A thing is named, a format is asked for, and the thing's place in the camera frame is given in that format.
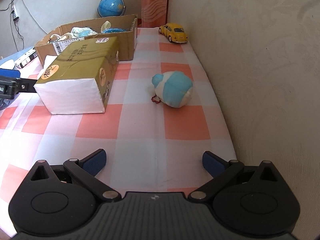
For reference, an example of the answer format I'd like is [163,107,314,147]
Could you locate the yellow toy car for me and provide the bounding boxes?
[158,23,188,43]

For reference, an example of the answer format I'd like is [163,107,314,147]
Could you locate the blue desk globe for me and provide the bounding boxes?
[97,0,126,17]

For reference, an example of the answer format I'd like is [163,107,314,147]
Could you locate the blue brocade sachet pouch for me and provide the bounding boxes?
[70,27,97,38]

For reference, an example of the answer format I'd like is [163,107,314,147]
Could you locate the pink patterned curtain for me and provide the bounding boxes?
[141,0,168,28]

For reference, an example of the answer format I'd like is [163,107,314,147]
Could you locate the gold tissue pack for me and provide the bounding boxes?
[34,37,119,115]

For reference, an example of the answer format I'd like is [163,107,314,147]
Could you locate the blue white plush ball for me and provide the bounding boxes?
[151,71,194,108]

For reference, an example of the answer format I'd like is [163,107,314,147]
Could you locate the black cable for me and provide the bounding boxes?
[0,0,26,52]

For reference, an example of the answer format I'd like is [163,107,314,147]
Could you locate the white wall cable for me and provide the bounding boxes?
[18,0,49,34]

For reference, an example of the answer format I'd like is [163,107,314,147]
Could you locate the black white product box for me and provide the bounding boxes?
[15,48,37,69]

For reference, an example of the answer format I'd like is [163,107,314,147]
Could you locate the cream sachet with tassel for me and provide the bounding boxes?
[48,33,74,43]

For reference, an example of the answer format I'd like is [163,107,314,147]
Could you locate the cardboard box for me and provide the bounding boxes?
[34,13,139,67]

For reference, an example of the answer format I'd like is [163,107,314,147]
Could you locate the white knotted cloth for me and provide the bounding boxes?
[43,55,57,69]

